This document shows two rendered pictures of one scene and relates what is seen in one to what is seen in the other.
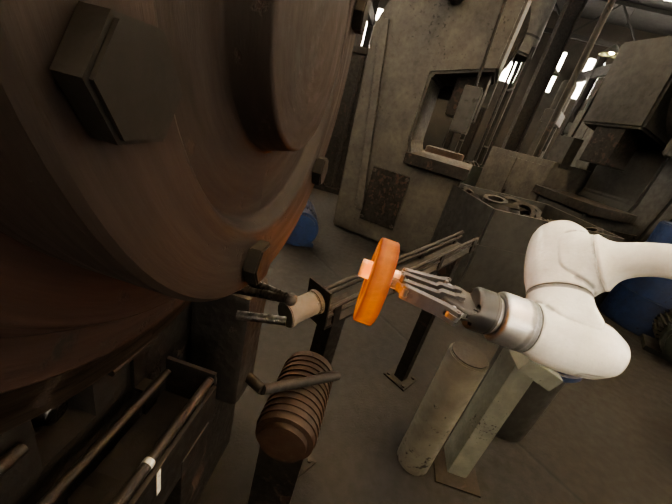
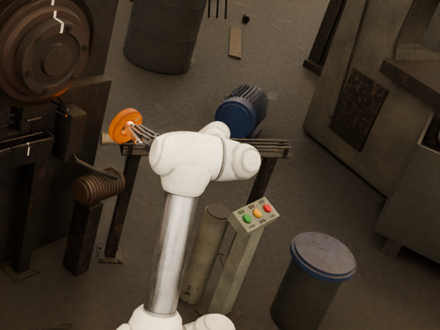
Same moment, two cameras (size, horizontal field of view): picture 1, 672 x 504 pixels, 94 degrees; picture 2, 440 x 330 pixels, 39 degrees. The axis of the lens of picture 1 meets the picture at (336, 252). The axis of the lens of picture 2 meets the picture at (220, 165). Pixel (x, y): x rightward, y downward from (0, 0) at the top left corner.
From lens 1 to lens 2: 2.18 m
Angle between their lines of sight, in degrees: 24
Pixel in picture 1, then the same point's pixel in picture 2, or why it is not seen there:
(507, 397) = (237, 249)
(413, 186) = (390, 102)
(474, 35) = not seen: outside the picture
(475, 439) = (222, 283)
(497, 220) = (421, 158)
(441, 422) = (195, 255)
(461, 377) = (205, 220)
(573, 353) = not seen: hidden behind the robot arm
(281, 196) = (58, 82)
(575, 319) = not seen: hidden behind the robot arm
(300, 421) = (88, 183)
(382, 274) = (116, 118)
